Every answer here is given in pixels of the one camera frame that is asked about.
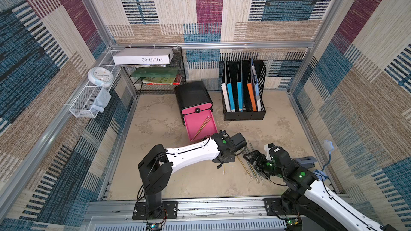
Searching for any pink top drawer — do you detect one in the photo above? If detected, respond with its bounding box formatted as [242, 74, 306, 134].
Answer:
[182, 103, 213, 116]

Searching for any black drawer cabinet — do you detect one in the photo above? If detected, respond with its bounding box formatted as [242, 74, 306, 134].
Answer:
[174, 81, 213, 113]

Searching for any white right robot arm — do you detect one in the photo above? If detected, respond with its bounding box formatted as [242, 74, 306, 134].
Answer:
[244, 144, 395, 231]

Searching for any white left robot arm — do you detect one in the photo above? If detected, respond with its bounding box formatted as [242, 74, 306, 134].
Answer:
[132, 131, 247, 220]

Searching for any green pencil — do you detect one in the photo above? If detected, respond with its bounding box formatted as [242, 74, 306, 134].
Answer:
[248, 141, 263, 181]
[245, 148, 259, 183]

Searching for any white binder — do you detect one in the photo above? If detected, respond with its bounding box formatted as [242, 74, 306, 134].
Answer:
[221, 62, 231, 112]

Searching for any black mesh file holder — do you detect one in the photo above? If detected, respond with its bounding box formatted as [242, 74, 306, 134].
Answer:
[219, 59, 266, 121]

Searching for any orange folder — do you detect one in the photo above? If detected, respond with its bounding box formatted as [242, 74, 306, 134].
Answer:
[247, 74, 258, 112]

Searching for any teal folder right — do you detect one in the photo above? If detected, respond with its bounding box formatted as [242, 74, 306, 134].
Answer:
[237, 64, 244, 112]

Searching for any green book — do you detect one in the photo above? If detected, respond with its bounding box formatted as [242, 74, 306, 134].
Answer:
[131, 67, 179, 78]

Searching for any white folio box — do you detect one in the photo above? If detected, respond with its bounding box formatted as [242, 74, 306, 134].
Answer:
[113, 48, 173, 65]

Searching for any light blue cloth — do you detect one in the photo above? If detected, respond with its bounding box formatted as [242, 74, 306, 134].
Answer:
[90, 88, 111, 114]

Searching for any white round clock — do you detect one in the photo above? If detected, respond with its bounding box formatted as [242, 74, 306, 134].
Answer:
[87, 66, 114, 88]

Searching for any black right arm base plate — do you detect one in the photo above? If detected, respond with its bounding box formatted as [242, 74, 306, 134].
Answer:
[263, 197, 290, 218]

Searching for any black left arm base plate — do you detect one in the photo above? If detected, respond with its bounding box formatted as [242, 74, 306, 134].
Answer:
[132, 201, 178, 220]

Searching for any black mesh wire shelf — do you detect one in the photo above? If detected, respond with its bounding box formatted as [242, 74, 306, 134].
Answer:
[123, 47, 187, 96]

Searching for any white wire basket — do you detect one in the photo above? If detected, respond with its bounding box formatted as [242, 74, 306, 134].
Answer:
[70, 65, 121, 118]

